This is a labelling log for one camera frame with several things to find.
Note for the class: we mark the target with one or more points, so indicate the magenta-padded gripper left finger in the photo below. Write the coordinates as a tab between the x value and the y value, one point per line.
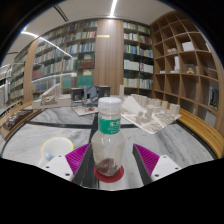
77	157

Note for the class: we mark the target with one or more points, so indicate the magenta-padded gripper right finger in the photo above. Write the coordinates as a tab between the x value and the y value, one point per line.
148	158

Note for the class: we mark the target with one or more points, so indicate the clear plastic bottle green label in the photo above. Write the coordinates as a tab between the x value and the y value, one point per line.
108	146

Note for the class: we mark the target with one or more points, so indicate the small pale blue ball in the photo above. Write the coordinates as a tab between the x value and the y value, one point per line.
48	156

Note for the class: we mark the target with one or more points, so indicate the flat round red coaster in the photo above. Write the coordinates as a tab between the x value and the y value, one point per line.
109	178

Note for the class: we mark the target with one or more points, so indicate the white city architectural model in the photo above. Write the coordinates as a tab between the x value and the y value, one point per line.
150	115

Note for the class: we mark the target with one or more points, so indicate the flat white site model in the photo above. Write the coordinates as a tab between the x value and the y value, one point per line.
83	110

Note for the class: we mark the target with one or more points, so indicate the white sloped building model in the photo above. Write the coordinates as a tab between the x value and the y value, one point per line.
50	98

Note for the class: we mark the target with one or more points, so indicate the dark grey building model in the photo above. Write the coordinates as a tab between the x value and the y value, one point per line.
87	92

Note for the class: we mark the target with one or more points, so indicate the brown wooden architectural model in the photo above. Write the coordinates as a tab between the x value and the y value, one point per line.
16	119

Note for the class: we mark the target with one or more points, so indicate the wooden cubby shelf unit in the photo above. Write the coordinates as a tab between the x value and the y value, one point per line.
186	73

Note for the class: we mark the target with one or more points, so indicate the straight ceiling light strip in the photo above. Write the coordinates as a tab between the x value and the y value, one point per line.
113	8

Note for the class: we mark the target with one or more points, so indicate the wall bookshelf with books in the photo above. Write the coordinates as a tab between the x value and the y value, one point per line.
66	56

